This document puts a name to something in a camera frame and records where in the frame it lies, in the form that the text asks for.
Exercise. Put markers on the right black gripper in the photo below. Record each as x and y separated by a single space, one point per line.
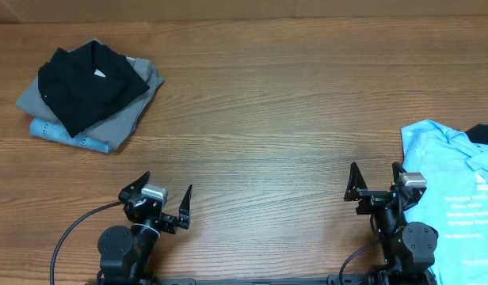
379 195

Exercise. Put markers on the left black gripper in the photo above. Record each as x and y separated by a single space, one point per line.
170 222

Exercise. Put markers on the light blue printed t-shirt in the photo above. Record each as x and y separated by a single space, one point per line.
456 200

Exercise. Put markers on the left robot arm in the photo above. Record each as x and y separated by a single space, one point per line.
125 251

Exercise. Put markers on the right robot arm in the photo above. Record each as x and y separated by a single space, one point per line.
408 247

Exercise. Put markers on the black garment at right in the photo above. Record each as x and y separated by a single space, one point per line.
478 134

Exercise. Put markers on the light blue folded jeans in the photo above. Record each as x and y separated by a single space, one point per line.
57 133

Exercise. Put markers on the black folded shirt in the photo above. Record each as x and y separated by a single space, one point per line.
87 85

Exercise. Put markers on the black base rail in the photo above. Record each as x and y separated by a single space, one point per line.
329 280

